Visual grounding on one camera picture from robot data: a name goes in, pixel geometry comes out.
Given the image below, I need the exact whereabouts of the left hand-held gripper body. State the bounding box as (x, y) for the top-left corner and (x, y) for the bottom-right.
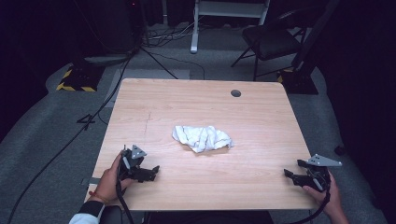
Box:
(119, 144), (148, 182)

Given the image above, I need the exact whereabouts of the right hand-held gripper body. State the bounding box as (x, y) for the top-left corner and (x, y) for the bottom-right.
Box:
(297, 153), (343, 192)

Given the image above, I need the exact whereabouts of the white cloth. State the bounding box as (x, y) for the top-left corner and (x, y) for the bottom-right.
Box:
(172, 125), (235, 154)

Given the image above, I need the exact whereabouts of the person's right hand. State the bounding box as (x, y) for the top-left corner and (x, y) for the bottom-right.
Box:
(302, 172), (344, 218)

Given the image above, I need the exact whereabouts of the person's left hand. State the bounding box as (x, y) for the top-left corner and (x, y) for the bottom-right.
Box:
(94, 150), (136, 205)

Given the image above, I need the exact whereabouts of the grey tape piece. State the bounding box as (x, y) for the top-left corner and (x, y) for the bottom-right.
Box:
(81, 176), (102, 186)

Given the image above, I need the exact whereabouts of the black round seat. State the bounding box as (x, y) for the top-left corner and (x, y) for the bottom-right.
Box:
(100, 204), (124, 224)

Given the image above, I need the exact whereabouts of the person's dark clothing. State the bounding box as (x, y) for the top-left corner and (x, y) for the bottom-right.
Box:
(144, 210), (276, 224)

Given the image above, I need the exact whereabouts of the black yellow striped stand base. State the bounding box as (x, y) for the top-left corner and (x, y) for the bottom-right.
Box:
(276, 67), (319, 95)
(55, 64), (106, 92)

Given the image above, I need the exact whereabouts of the black folding chair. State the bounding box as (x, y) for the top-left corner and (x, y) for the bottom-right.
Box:
(230, 7), (316, 82)

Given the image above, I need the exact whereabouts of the black slanted stand pole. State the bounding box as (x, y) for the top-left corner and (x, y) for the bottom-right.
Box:
(292, 0), (341, 74)

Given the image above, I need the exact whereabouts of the black computer tower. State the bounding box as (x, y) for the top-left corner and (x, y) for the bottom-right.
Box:
(92, 0), (145, 55)

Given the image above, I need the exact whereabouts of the right hand-held gripper black cable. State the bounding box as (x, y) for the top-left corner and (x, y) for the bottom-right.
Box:
(290, 178), (332, 224)

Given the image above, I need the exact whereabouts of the hand-held gripper black cable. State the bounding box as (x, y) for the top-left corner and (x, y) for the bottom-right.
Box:
(115, 152), (135, 224)
(290, 178), (332, 224)

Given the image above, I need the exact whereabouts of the left hand-held gripper black cable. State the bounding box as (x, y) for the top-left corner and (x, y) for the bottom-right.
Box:
(115, 152), (135, 224)

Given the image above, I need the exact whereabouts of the red wrist string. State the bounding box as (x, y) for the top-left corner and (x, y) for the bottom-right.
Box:
(88, 190), (106, 203)

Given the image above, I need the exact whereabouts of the long black floor cable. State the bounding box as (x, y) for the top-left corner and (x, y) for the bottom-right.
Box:
(7, 50), (135, 224)

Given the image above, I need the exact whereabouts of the thin black floor cable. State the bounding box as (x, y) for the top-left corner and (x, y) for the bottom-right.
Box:
(146, 49), (206, 81)

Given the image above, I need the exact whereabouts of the bundle of floor cables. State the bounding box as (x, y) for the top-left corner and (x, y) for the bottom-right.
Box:
(142, 21), (202, 49)

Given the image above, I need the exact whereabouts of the white metal desk frame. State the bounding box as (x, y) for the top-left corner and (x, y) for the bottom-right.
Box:
(190, 0), (271, 54)

